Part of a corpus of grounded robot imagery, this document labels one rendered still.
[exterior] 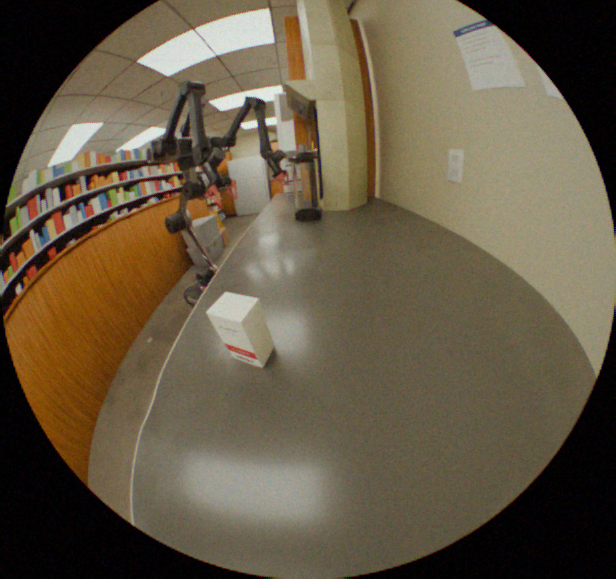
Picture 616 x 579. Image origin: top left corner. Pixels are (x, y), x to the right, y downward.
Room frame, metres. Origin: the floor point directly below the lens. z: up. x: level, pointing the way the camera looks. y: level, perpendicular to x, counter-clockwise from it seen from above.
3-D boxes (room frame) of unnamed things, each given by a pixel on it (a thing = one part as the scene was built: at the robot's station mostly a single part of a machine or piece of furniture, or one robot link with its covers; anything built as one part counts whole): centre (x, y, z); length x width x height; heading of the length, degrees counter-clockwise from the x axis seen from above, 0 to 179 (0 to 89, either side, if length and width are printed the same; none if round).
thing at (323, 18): (0.92, -0.21, 2.18); 0.32 x 0.25 x 0.93; 1
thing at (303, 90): (0.92, -0.03, 1.46); 0.32 x 0.12 x 0.10; 1
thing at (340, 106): (0.92, -0.21, 1.33); 0.32 x 0.25 x 0.77; 1
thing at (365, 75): (1.15, -0.24, 1.64); 0.49 x 0.03 x 1.40; 91
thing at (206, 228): (2.55, 1.62, 0.49); 0.60 x 0.42 x 0.33; 1
